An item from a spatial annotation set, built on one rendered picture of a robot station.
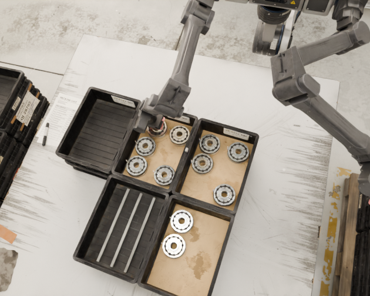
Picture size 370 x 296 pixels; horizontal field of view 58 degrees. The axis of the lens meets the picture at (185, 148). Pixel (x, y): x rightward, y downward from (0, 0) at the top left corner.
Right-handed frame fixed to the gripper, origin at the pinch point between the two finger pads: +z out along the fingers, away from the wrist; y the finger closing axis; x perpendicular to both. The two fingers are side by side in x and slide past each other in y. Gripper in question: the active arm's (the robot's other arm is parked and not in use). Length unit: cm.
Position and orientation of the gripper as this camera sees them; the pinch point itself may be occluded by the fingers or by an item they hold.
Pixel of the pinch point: (155, 125)
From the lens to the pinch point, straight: 168.9
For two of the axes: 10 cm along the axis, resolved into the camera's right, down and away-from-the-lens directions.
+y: 9.2, 2.8, -2.8
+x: 3.5, -9.0, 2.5
